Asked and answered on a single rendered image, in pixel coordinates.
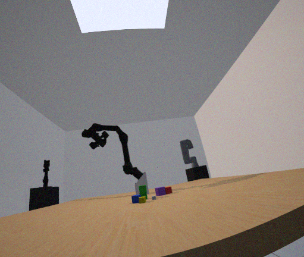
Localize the yellow block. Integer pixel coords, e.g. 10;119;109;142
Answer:
139;196;146;203

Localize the red block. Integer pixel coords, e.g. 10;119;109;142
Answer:
165;187;172;195

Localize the blue block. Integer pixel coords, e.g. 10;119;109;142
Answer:
131;195;141;203

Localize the purple block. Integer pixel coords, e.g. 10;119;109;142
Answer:
155;186;166;196

